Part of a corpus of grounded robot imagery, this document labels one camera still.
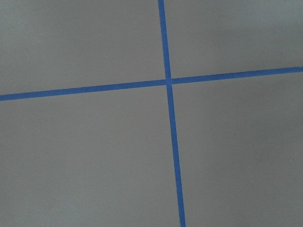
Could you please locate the blue tape strip lengthwise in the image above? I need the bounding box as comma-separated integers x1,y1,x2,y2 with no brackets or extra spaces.
158,0,186,227

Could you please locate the blue tape strip crosswise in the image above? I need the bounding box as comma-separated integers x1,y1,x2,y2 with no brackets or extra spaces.
0,66,303,101

